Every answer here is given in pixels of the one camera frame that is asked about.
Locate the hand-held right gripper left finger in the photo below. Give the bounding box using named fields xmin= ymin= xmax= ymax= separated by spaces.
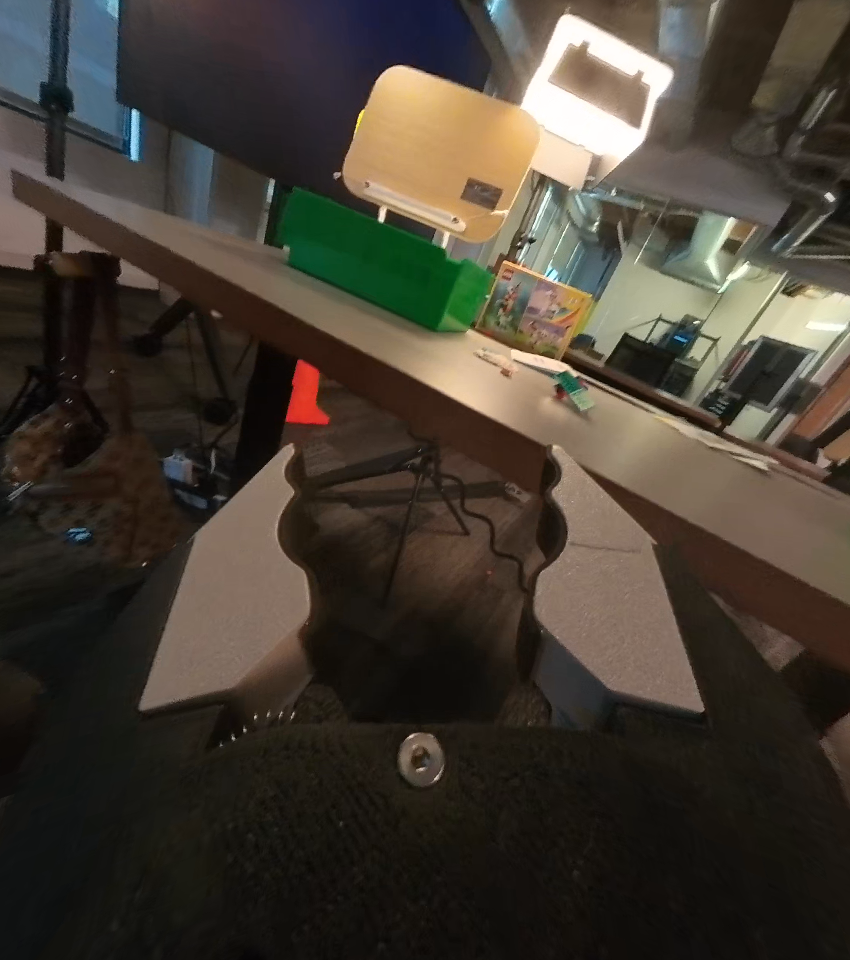
xmin=138 ymin=442 xmax=321 ymax=714

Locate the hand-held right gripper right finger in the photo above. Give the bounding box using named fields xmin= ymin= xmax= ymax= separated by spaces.
xmin=518 ymin=444 xmax=705 ymax=717

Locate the multicolour lego model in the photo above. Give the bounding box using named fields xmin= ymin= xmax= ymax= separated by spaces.
xmin=551 ymin=371 xmax=594 ymax=412

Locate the green plastic bin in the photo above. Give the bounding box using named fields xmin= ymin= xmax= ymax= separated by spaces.
xmin=278 ymin=187 xmax=495 ymax=333

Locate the yellow lego box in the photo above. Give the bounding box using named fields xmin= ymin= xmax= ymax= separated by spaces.
xmin=476 ymin=260 xmax=594 ymax=360

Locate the white power strip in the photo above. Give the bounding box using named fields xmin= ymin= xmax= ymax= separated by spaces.
xmin=162 ymin=448 xmax=208 ymax=489

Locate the orange traffic cone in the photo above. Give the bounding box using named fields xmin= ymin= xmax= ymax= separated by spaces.
xmin=286 ymin=358 xmax=330 ymax=426

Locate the black tripod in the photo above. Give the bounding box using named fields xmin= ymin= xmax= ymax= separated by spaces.
xmin=305 ymin=442 xmax=546 ymax=609

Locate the colourful instruction booklet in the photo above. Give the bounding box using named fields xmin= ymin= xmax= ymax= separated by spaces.
xmin=657 ymin=416 xmax=778 ymax=474

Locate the white instruction booklet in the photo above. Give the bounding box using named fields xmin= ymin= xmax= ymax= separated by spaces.
xmin=511 ymin=348 xmax=572 ymax=376

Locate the black light stand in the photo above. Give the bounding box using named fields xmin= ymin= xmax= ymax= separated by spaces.
xmin=0 ymin=0 xmax=118 ymax=500

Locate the dark display screen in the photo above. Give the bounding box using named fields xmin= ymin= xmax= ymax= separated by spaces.
xmin=116 ymin=0 xmax=493 ymax=196

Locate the studio light panel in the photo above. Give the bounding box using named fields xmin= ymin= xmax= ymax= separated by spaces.
xmin=521 ymin=13 xmax=675 ymax=162

